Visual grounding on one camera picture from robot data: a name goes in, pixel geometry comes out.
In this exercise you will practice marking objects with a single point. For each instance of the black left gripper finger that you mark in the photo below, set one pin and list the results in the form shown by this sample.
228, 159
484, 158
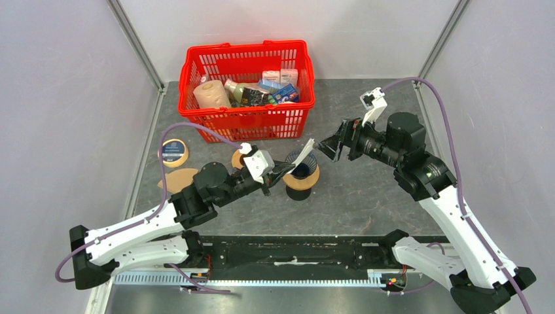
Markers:
282, 168
271, 179

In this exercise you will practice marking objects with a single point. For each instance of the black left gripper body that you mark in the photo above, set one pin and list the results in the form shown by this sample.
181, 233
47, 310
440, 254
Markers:
241, 188

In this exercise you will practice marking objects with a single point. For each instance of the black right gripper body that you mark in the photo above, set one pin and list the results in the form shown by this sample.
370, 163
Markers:
373, 143

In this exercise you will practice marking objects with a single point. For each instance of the white paper coffee filter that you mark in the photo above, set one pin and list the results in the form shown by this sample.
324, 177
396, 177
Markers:
307, 148

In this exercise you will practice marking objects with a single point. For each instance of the blue ribbed dripper cone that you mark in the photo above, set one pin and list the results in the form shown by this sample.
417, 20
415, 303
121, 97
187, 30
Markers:
305, 168

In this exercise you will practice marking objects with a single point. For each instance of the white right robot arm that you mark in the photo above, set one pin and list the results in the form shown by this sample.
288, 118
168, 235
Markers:
481, 279

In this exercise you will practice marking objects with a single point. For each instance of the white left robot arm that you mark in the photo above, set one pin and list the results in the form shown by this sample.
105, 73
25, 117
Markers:
164, 237

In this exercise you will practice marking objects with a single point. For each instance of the brown cardboard piece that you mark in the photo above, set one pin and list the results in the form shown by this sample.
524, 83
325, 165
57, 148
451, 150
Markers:
179, 179

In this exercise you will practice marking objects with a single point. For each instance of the blue toothpaste box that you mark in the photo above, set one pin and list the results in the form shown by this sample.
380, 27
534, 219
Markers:
287, 94

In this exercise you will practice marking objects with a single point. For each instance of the red plastic shopping basket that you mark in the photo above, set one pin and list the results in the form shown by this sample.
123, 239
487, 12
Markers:
246, 63

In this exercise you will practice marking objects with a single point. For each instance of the white red carton box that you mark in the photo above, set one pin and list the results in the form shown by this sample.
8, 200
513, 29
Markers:
288, 76

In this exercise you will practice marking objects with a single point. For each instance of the light blue small box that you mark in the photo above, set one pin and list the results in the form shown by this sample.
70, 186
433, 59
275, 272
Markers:
270, 85

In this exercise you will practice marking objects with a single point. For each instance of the green glass bottle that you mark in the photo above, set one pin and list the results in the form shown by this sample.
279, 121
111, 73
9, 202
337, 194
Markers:
235, 89

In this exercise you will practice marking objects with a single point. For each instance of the white pink small box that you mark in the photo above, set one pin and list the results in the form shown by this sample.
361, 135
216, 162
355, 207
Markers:
271, 75

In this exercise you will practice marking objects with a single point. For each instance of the beige paper roll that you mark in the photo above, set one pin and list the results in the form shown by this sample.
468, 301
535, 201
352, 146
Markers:
211, 95

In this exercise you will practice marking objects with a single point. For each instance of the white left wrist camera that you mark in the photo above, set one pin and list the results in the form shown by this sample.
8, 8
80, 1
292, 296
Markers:
258, 162

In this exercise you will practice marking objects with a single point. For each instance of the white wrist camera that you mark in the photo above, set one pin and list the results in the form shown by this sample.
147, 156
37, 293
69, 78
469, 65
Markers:
258, 162
375, 104

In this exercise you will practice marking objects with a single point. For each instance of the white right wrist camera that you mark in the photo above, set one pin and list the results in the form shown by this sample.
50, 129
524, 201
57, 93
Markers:
375, 104

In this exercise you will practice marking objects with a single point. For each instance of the slotted aluminium cable rail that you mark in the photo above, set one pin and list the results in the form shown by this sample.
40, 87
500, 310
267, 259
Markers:
174, 278

